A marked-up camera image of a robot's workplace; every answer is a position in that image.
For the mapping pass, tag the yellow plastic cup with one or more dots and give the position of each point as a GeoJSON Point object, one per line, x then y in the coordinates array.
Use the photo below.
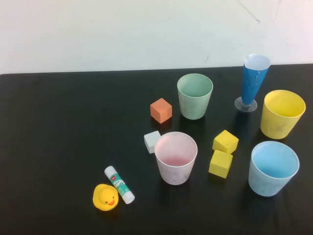
{"type": "Point", "coordinates": [276, 127]}

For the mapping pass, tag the yellow foam cube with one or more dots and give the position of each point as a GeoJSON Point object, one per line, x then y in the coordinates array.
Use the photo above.
{"type": "Point", "coordinates": [225, 140]}
{"type": "Point", "coordinates": [220, 164]}

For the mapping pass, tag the yellow rubber duck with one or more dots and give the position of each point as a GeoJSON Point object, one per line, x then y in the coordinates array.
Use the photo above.
{"type": "Point", "coordinates": [105, 197]}

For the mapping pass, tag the clear round plastic stand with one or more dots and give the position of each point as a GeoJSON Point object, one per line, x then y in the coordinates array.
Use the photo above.
{"type": "Point", "coordinates": [238, 105]}

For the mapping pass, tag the blue paper cone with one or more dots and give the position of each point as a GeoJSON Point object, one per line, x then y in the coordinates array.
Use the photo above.
{"type": "Point", "coordinates": [249, 88]}

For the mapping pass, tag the green plastic cup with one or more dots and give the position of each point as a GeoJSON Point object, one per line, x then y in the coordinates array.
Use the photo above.
{"type": "Point", "coordinates": [193, 107]}

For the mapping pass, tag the pink plastic cup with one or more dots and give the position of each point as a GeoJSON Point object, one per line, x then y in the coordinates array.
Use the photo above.
{"type": "Point", "coordinates": [174, 175]}

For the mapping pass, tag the orange foam cube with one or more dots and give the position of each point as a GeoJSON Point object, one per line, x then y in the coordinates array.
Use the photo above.
{"type": "Point", "coordinates": [161, 110]}

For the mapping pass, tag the white green glue stick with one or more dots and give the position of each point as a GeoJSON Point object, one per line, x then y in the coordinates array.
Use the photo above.
{"type": "Point", "coordinates": [119, 186]}

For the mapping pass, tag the light blue plastic cup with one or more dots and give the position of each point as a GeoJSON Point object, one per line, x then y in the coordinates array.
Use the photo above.
{"type": "Point", "coordinates": [264, 186]}

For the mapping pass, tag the grey foam cube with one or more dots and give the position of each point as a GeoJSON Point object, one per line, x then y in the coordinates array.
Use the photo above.
{"type": "Point", "coordinates": [149, 143]}

